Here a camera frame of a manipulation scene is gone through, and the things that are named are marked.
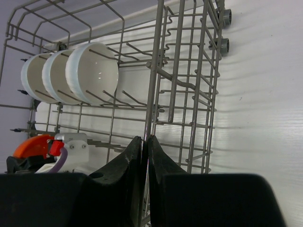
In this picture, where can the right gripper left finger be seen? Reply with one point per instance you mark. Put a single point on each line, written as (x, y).
(108, 197)

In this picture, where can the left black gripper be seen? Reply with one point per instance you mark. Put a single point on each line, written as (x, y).
(26, 165)

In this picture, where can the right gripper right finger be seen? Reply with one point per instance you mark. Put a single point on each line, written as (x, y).
(180, 199)

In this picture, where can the white round bowl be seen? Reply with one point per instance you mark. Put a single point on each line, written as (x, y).
(31, 78)
(92, 73)
(54, 79)

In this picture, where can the grey wire dish rack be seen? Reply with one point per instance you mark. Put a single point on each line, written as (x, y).
(168, 61)

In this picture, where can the orange bowl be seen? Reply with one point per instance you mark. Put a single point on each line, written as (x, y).
(34, 146)

